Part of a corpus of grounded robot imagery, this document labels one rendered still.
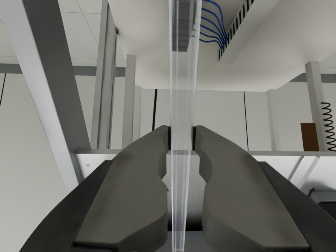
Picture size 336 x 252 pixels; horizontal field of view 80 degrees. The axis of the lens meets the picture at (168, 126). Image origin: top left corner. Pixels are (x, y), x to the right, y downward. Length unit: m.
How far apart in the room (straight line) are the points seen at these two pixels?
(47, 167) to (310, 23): 2.08
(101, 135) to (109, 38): 0.26
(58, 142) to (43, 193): 1.95
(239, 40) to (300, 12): 0.15
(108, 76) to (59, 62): 0.32
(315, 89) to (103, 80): 0.70
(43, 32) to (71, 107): 0.09
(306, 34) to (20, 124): 2.24
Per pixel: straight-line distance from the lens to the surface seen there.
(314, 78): 0.89
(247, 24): 0.56
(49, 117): 0.24
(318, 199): 0.38
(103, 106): 0.53
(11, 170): 2.34
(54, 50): 0.23
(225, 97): 2.18
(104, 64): 0.58
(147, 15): 0.58
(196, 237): 0.37
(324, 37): 0.79
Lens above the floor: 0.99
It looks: 11 degrees down
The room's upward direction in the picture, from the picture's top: 180 degrees counter-clockwise
